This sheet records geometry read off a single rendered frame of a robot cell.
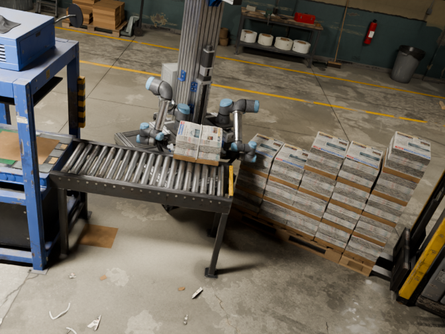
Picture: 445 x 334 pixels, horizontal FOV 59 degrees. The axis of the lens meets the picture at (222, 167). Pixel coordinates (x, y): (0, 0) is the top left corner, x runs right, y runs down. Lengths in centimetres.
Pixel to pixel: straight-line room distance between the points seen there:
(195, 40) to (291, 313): 245
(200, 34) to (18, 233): 220
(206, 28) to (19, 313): 267
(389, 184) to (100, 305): 244
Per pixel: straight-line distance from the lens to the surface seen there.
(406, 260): 388
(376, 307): 383
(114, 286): 335
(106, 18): 920
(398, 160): 342
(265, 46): 946
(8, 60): 279
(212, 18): 371
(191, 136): 323
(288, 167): 358
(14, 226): 339
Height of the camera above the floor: 256
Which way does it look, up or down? 32 degrees down
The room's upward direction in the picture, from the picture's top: 12 degrees clockwise
